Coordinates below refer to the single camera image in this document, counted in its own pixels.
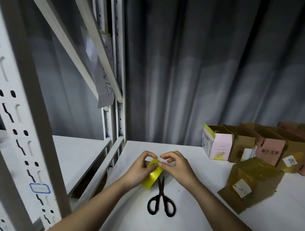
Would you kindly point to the person's left hand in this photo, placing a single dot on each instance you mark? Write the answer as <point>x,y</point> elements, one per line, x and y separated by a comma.
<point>138,170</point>

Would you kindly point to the person's right hand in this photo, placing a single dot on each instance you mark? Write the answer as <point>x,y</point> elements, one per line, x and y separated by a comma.
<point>180,167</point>

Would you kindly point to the yellow tape roll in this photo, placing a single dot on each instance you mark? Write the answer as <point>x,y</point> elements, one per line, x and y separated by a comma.
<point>152,177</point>

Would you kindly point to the black scissors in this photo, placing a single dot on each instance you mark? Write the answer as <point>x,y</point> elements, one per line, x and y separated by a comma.
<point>162,202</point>

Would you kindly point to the pink and yellow printed box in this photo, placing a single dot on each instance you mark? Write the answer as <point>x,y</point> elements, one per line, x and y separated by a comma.
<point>220,145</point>

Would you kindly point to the brown box with white label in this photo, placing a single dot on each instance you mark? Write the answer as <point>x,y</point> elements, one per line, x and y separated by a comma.
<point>240,143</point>

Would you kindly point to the taped brown cardboard box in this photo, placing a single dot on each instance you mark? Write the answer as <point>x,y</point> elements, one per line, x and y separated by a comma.
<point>255,178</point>

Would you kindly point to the person's left forearm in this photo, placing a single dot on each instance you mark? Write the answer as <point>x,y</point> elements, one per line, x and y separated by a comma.
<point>83,209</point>

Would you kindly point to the person's right forearm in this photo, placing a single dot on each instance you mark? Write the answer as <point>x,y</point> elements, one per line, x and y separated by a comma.
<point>217,209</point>

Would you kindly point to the handwritten paper sheet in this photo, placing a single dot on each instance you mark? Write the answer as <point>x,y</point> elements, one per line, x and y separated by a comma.
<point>106,90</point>
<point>101,50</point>

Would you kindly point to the blue rack label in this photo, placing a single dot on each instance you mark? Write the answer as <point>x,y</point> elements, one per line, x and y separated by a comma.
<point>40,188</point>

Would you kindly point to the white metal shelf rack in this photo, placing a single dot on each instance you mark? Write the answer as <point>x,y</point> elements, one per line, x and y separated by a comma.
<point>24,119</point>

